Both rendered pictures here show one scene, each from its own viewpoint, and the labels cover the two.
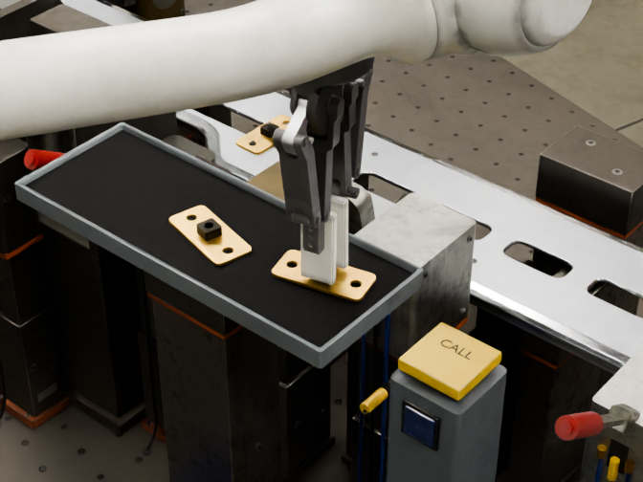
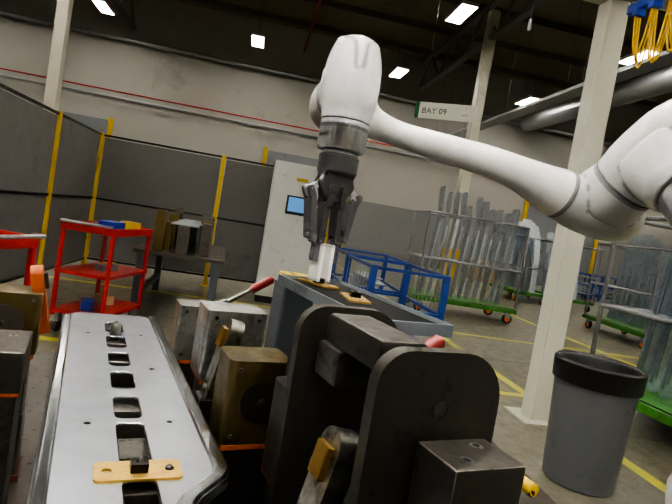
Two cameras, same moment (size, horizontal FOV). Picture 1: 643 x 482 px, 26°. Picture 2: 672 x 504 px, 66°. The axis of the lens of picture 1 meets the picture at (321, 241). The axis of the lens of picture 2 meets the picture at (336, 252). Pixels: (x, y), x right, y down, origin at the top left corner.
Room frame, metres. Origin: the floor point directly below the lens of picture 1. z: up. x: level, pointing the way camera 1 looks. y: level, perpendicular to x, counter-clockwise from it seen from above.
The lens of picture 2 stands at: (1.80, 0.42, 1.28)
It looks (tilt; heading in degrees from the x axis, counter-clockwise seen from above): 3 degrees down; 204
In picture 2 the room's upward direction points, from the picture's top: 10 degrees clockwise
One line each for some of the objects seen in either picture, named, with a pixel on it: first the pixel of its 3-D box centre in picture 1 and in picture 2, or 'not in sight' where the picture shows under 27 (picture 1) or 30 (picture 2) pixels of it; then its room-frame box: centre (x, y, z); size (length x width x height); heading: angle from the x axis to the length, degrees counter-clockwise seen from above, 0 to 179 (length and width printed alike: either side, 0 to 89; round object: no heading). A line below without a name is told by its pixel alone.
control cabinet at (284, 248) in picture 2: not in sight; (294, 219); (-4.78, -3.28, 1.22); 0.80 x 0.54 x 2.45; 124
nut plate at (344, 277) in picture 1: (323, 271); (318, 281); (0.92, 0.00, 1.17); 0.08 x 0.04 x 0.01; 64
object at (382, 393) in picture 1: (403, 375); not in sight; (0.98, -0.08, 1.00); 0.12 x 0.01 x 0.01; 140
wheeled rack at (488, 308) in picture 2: not in sight; (462, 265); (-7.88, -1.38, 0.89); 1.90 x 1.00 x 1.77; 122
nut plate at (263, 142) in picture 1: (269, 130); (139, 466); (1.40, 0.06, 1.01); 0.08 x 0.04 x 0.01; 139
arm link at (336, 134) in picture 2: not in sight; (342, 139); (0.92, 0.00, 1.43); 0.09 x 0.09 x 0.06
